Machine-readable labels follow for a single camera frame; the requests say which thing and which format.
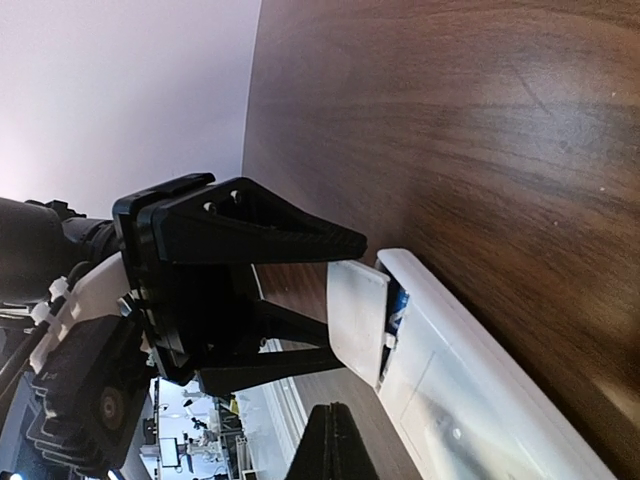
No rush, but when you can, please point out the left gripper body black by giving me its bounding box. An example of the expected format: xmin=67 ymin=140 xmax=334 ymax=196
xmin=112 ymin=185 xmax=260 ymax=385

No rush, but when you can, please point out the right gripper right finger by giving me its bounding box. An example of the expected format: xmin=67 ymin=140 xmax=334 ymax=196
xmin=327 ymin=403 xmax=379 ymax=480

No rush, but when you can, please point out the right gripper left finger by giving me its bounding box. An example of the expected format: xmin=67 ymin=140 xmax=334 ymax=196
xmin=285 ymin=405 xmax=333 ymax=480

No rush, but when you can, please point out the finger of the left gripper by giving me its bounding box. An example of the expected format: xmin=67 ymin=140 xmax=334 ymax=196
xmin=137 ymin=177 xmax=367 ymax=265
xmin=197 ymin=300 xmax=344 ymax=395

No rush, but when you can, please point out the white battery cover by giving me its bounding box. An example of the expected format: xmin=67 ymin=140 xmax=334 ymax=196
xmin=326 ymin=260 xmax=390 ymax=387

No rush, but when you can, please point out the white remote control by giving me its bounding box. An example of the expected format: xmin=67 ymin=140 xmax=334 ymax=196
xmin=377 ymin=248 xmax=614 ymax=479

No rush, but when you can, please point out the blue AAA battery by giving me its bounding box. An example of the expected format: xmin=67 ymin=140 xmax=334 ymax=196
xmin=380 ymin=282 xmax=410 ymax=377

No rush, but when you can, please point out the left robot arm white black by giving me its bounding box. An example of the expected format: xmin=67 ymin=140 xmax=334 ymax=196
xmin=1 ymin=173 xmax=367 ymax=396

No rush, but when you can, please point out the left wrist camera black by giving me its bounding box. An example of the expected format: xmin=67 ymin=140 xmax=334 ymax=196
xmin=27 ymin=249 xmax=154 ymax=474

